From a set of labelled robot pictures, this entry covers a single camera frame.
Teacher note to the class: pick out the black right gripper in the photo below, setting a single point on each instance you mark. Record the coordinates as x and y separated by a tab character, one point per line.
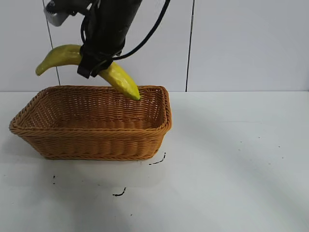
111	26

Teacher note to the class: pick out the yellow banana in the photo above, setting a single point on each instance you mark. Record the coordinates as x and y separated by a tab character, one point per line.
60	56

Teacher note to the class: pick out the brown woven wicker basket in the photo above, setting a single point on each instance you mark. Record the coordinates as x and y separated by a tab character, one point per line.
96	145

